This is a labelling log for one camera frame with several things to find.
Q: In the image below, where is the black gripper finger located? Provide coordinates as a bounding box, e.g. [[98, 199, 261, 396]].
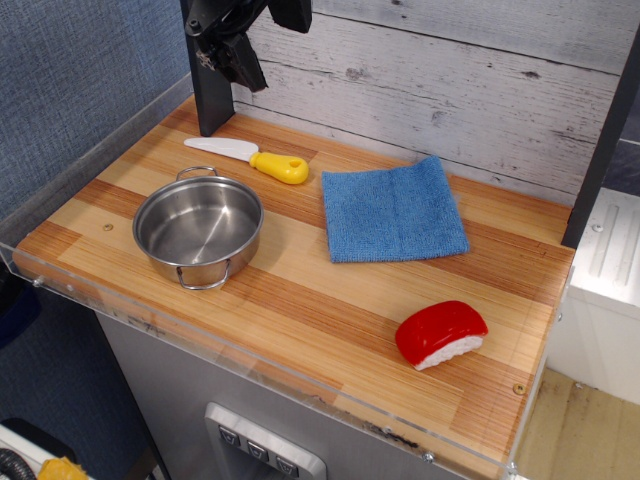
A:
[[269, 0, 312, 34], [219, 34, 267, 92]]

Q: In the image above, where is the stainless steel pot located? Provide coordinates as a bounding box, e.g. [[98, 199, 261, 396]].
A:
[[132, 166, 265, 291]]

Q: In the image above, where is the silver button control panel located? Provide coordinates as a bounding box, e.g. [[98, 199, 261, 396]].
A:
[[204, 402, 327, 479]]

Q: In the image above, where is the dark frame post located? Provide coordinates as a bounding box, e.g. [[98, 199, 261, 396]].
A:
[[561, 31, 639, 249], [180, 0, 234, 137]]

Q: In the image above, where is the white aluminium rail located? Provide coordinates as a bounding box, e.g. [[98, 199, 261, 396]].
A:
[[570, 188, 639, 319]]

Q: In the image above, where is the dark right frame post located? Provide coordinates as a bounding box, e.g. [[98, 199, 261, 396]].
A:
[[561, 31, 639, 249]]

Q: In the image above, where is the red toy sushi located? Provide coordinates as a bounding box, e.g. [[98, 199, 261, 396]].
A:
[[395, 300, 489, 371]]

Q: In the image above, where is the black corrugated hose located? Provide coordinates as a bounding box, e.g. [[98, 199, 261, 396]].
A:
[[0, 448, 32, 480]]

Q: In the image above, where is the yellow object bottom left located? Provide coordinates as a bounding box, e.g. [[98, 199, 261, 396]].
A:
[[37, 457, 87, 480]]

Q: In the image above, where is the clear acrylic edge guard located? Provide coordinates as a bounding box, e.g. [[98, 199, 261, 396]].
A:
[[2, 236, 572, 479]]

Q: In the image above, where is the yellow handled white toy knife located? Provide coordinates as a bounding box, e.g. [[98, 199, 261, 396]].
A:
[[183, 137, 310, 185]]

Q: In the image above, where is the dark left frame post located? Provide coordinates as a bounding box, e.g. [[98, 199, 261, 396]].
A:
[[180, 0, 234, 137]]

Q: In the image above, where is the blue cloth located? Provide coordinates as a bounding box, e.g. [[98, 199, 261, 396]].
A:
[[322, 156, 470, 263]]

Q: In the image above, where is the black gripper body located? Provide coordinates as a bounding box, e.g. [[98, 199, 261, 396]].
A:
[[184, 1, 268, 63]]

